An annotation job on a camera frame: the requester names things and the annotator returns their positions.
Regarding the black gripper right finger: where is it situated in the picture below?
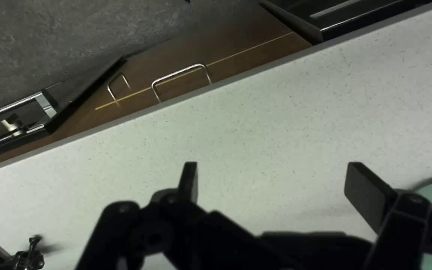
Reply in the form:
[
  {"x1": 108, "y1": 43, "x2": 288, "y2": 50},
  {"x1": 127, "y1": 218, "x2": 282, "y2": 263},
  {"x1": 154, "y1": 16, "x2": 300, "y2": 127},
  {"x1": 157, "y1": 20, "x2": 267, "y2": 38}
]
[{"x1": 343, "y1": 160, "x2": 432, "y2": 270}]

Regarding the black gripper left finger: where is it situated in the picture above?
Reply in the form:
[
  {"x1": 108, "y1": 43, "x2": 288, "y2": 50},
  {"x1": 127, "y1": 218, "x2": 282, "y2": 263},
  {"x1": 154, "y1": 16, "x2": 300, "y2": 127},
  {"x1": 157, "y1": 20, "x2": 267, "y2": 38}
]
[{"x1": 75, "y1": 160, "x2": 288, "y2": 270}]

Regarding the black oven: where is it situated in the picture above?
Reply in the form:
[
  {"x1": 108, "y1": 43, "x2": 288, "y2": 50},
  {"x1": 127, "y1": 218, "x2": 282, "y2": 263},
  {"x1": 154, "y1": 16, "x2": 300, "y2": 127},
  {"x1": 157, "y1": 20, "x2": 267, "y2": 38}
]
[{"x1": 0, "y1": 53, "x2": 127, "y2": 161}]

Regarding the brown wooden base cabinet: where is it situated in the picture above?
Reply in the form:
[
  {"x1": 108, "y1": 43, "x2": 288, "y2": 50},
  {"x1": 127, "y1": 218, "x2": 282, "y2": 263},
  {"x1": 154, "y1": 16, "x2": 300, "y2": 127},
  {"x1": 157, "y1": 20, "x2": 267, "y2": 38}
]
[{"x1": 0, "y1": 2, "x2": 313, "y2": 173}]

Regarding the black dishwasher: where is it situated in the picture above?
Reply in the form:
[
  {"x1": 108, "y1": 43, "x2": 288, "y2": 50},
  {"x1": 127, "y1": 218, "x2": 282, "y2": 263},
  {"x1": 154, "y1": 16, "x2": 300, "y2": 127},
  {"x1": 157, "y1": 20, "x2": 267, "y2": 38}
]
[{"x1": 258, "y1": 0, "x2": 432, "y2": 43}]

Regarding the black camera clamp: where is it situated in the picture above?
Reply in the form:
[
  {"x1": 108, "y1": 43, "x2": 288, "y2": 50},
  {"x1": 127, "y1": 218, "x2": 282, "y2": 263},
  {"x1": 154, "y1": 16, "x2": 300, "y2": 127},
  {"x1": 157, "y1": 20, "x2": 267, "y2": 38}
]
[{"x1": 10, "y1": 232, "x2": 60, "y2": 270}]

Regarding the silver drawer handle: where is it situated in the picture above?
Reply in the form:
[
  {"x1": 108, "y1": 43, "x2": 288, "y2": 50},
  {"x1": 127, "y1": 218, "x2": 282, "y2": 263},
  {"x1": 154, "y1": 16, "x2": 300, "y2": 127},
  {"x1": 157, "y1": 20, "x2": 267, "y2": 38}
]
[
  {"x1": 105, "y1": 73, "x2": 132, "y2": 107},
  {"x1": 150, "y1": 62, "x2": 213, "y2": 103}
]

